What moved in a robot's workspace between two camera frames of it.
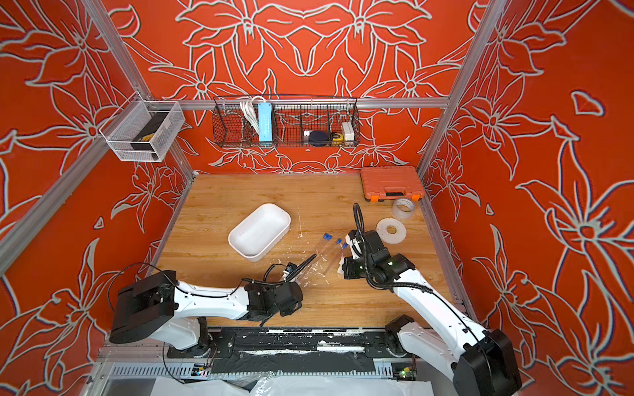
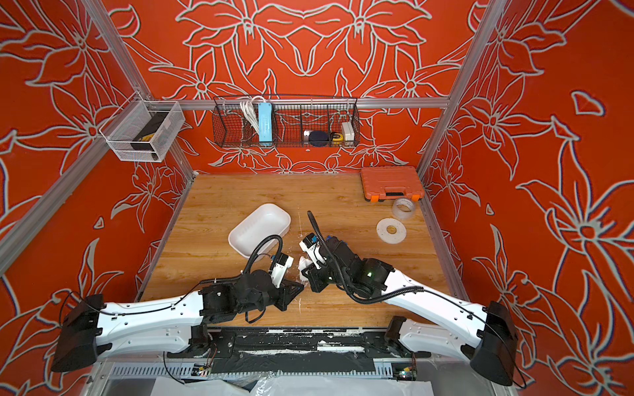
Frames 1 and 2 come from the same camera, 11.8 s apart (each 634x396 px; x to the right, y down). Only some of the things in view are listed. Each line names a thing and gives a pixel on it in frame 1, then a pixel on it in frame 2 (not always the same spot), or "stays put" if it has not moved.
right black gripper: (348, 272) to (313, 275)
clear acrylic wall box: (144, 130) stays put
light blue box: (266, 122) stays put
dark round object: (319, 139) stays put
